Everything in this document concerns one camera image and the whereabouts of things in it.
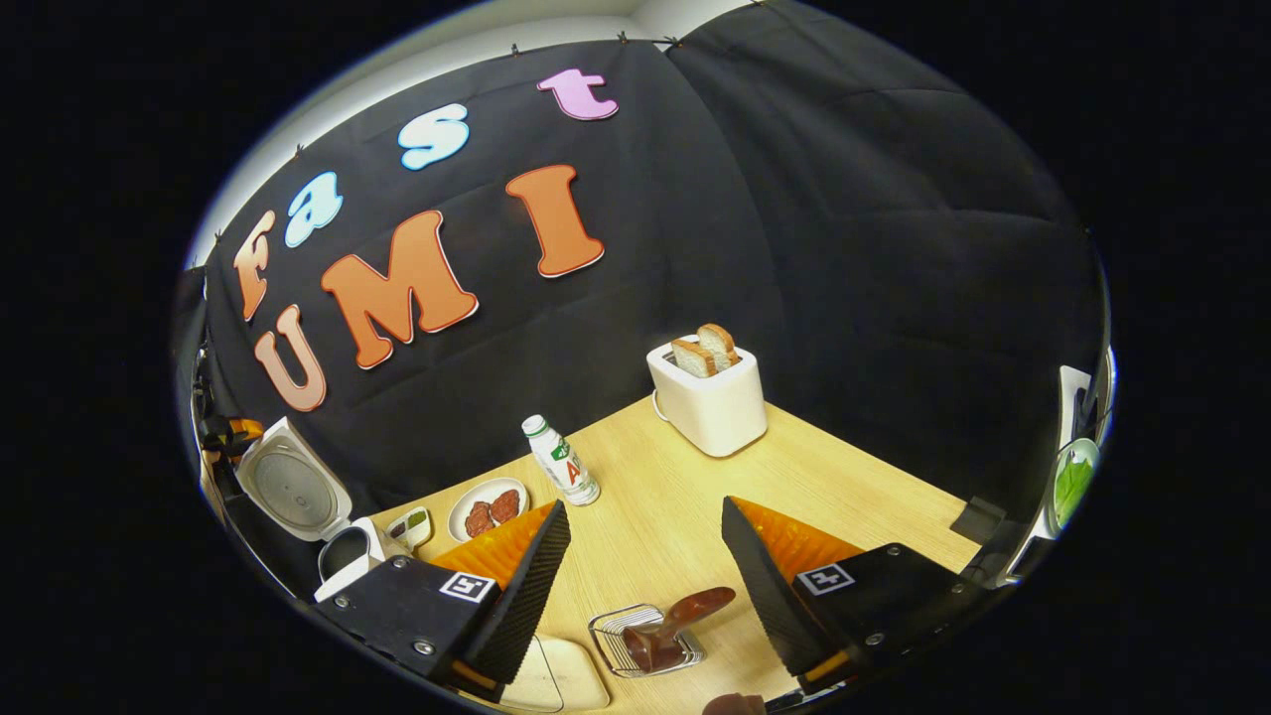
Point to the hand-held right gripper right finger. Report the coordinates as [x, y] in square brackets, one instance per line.
[765, 596]

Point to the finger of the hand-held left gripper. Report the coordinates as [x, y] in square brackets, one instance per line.
[243, 429]

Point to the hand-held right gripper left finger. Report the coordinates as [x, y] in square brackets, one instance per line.
[526, 596]

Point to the brown wooden spoon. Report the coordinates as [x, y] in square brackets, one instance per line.
[695, 604]

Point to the white rice cooker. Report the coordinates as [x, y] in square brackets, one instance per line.
[293, 487]

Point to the cream square rice box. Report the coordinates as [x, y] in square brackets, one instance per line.
[571, 680]

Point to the red meat piece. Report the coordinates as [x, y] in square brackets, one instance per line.
[480, 519]
[504, 506]

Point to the white round plate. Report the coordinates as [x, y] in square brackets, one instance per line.
[477, 489]

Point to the small white sauce dish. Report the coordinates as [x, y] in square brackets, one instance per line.
[412, 526]

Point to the white drink bottle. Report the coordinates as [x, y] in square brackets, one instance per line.
[566, 467]

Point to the white toaster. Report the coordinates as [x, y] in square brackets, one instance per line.
[715, 412]

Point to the toasted bread slice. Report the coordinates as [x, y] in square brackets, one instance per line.
[720, 343]
[693, 357]

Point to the green round object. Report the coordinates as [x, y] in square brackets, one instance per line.
[1075, 482]

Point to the black backdrop cloth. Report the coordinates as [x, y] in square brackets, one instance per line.
[844, 248]

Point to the white flat object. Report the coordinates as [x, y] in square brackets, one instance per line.
[1072, 397]

